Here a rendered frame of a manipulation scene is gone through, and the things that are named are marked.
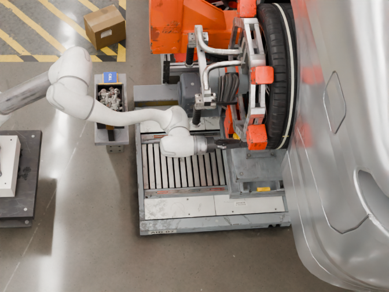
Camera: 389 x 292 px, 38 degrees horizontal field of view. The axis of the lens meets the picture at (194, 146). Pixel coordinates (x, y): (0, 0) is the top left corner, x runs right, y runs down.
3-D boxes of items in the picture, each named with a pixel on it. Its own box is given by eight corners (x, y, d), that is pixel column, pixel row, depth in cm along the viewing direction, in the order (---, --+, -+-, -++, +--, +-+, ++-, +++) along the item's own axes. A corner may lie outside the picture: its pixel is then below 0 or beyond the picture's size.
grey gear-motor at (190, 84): (247, 127, 333) (257, 92, 303) (178, 130, 329) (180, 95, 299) (243, 102, 342) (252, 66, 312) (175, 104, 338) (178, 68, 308)
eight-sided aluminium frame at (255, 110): (251, 159, 265) (272, 91, 218) (237, 159, 264) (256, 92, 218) (236, 68, 292) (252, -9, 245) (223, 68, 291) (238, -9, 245)
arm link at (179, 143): (194, 145, 252) (191, 125, 261) (160, 146, 251) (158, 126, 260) (194, 161, 260) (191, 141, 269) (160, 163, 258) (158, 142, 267)
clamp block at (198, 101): (216, 109, 239) (217, 102, 235) (195, 109, 238) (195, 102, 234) (215, 99, 242) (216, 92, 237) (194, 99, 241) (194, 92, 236)
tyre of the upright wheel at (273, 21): (292, 153, 287) (337, 138, 222) (246, 156, 285) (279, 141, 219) (282, 29, 294) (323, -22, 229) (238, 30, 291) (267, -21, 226)
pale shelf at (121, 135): (128, 144, 283) (128, 141, 280) (95, 146, 281) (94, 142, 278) (126, 76, 304) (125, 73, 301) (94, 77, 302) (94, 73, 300)
